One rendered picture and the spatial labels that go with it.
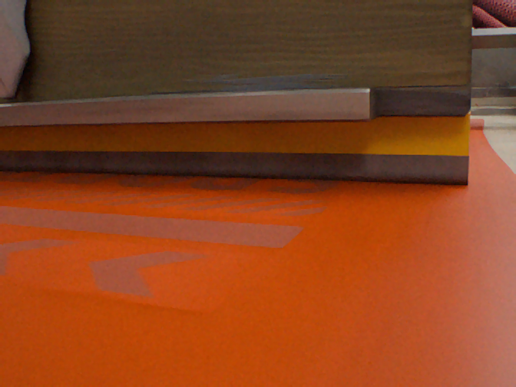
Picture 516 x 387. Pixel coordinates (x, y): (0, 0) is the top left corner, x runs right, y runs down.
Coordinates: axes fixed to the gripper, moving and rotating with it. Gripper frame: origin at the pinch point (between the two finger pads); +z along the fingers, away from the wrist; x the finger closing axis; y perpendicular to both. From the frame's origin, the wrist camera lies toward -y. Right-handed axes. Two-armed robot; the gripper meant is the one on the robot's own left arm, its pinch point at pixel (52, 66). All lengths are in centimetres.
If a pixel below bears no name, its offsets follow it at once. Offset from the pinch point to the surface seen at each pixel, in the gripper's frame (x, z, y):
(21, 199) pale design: 5.4, 5.0, -2.7
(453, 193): 1.4, 5.5, -17.1
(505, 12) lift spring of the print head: -87, -11, -25
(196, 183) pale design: 1.5, 5.2, -7.8
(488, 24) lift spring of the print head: -131, -13, -25
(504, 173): -2.8, 5.5, -18.9
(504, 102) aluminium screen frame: -42.1, 4.1, -21.9
